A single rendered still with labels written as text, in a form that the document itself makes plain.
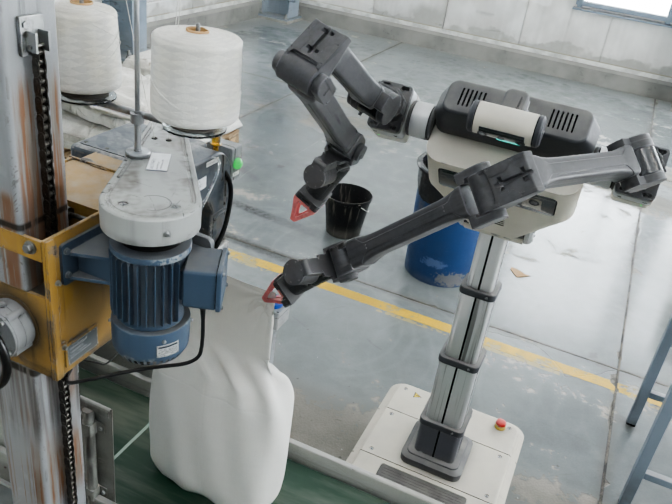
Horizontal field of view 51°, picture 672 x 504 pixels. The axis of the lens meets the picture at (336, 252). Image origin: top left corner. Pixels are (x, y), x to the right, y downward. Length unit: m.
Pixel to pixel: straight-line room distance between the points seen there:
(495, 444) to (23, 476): 1.57
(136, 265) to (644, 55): 8.47
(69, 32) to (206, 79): 0.29
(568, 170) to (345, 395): 1.94
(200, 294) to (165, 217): 0.18
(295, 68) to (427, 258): 2.70
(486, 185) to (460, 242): 2.53
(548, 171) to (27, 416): 1.16
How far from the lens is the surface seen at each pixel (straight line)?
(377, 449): 2.49
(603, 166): 1.43
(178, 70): 1.28
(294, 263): 1.50
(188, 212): 1.26
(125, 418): 2.36
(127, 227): 1.24
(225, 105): 1.31
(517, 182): 1.27
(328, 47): 1.30
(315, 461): 2.24
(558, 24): 9.42
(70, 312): 1.46
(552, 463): 3.07
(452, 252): 3.84
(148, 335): 1.37
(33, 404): 1.61
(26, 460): 1.75
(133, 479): 2.18
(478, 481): 2.49
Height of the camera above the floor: 1.98
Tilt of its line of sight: 29 degrees down
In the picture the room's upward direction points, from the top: 8 degrees clockwise
